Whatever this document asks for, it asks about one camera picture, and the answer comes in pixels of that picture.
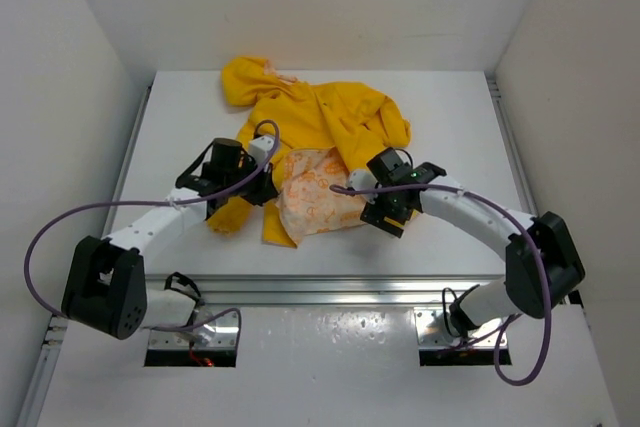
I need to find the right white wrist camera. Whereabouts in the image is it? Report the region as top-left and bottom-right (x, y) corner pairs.
(346, 169), (377, 191)

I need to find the aluminium left side rail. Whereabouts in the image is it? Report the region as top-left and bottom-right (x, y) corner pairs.
(16, 84), (153, 427)

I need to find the aluminium right side rail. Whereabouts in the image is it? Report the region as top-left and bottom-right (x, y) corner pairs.
(486, 76), (540, 215)

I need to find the aluminium rail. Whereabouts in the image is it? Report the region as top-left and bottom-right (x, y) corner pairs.
(486, 76), (540, 215)
(16, 84), (153, 427)
(144, 274), (506, 307)

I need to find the yellow hooded jacket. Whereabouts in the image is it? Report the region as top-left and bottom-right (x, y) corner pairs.
(221, 57), (411, 247)

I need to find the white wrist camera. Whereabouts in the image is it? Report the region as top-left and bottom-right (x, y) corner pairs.
(247, 135), (275, 165)
(346, 169), (377, 191)

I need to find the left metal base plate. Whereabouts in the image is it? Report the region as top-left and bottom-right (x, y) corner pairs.
(148, 308), (242, 352)

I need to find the aluminium front rail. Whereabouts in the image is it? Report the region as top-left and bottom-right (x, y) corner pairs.
(144, 274), (506, 307)

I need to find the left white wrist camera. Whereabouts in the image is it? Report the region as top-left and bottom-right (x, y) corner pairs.
(247, 135), (275, 165)

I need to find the white front cover panel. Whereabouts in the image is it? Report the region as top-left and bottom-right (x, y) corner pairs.
(39, 306), (618, 426)

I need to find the metal base plate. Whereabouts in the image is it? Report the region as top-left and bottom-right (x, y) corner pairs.
(148, 308), (242, 352)
(413, 307), (502, 351)

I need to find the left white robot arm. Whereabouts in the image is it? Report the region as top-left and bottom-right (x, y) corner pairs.
(61, 135), (278, 340)

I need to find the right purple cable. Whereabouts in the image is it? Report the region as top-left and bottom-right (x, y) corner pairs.
(329, 184), (554, 387)

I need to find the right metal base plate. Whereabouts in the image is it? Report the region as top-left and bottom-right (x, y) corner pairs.
(413, 307), (502, 351)

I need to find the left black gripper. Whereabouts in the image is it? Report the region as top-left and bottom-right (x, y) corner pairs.
(224, 154), (277, 205)

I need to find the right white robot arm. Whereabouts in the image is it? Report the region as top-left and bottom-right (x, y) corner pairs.
(348, 148), (585, 337)

